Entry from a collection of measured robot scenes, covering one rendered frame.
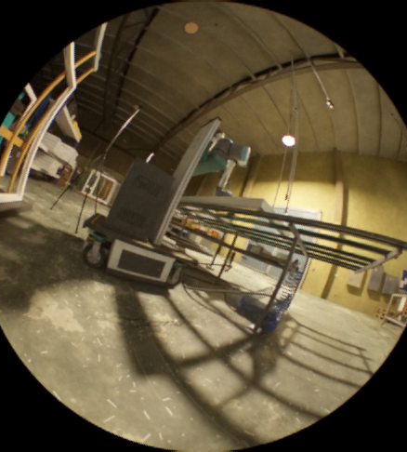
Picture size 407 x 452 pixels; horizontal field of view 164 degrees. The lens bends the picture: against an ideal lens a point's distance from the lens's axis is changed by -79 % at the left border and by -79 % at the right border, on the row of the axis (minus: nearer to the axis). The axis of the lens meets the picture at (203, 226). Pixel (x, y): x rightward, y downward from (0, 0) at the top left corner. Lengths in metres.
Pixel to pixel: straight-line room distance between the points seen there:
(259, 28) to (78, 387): 8.44
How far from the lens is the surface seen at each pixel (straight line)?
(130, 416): 0.53
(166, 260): 1.07
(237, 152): 1.38
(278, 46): 7.95
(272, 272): 7.73
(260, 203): 1.03
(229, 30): 8.21
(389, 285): 8.13
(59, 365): 0.57
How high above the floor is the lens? 0.51
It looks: 5 degrees up
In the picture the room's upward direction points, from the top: 23 degrees clockwise
